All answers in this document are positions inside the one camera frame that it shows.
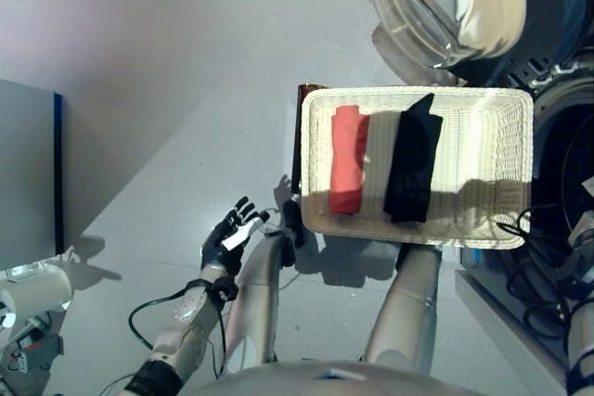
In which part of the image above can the white cylindrical device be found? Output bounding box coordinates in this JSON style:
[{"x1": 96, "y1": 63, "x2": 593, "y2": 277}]
[{"x1": 0, "y1": 270, "x2": 74, "y2": 323}]

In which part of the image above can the white wicker basket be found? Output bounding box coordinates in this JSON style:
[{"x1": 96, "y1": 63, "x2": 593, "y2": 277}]
[{"x1": 299, "y1": 85, "x2": 535, "y2": 249}]

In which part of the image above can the grey washing machine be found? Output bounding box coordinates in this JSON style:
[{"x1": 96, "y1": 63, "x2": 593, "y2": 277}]
[{"x1": 458, "y1": 55, "x2": 594, "y2": 276}]

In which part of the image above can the grey equipment with red parts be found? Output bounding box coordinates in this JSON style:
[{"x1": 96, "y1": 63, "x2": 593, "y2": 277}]
[{"x1": 0, "y1": 312, "x2": 64, "y2": 383}]

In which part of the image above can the black cloth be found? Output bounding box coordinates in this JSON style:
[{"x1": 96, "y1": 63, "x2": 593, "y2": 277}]
[{"x1": 382, "y1": 93, "x2": 445, "y2": 224}]

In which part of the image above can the grey robot torso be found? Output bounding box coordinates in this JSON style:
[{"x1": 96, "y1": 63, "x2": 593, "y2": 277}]
[{"x1": 199, "y1": 358, "x2": 470, "y2": 396}]

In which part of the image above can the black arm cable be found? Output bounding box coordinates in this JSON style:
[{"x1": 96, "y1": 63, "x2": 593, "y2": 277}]
[
  {"x1": 498, "y1": 208, "x2": 594, "y2": 341},
  {"x1": 128, "y1": 278, "x2": 228, "y2": 378}
]

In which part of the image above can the grey cabinet with dark edge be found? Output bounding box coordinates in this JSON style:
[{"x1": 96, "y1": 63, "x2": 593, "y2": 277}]
[{"x1": 0, "y1": 79, "x2": 66, "y2": 272}]

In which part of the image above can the silver robot right leg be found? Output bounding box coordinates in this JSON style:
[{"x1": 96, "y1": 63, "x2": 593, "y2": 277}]
[{"x1": 361, "y1": 245, "x2": 445, "y2": 377}]

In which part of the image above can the round glass washing machine door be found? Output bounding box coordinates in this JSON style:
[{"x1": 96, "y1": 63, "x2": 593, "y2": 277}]
[{"x1": 369, "y1": 0, "x2": 594, "y2": 89}]

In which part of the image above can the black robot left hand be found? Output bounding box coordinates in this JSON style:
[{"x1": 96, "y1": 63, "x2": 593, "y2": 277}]
[{"x1": 200, "y1": 195, "x2": 271, "y2": 276}]

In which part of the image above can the dark brown stool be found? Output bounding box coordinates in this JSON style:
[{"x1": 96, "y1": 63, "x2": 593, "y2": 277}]
[{"x1": 291, "y1": 83, "x2": 326, "y2": 196}]

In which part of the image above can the red cloth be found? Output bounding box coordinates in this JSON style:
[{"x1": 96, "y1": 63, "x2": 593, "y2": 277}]
[{"x1": 328, "y1": 106, "x2": 370, "y2": 217}]

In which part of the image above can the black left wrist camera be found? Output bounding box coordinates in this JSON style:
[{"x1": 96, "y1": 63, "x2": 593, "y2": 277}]
[{"x1": 203, "y1": 276, "x2": 239, "y2": 304}]

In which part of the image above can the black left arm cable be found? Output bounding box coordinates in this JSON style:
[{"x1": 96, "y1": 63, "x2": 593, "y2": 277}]
[{"x1": 128, "y1": 278, "x2": 228, "y2": 378}]

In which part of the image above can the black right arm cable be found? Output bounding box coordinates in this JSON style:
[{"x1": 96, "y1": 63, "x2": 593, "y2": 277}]
[{"x1": 498, "y1": 208, "x2": 594, "y2": 341}]

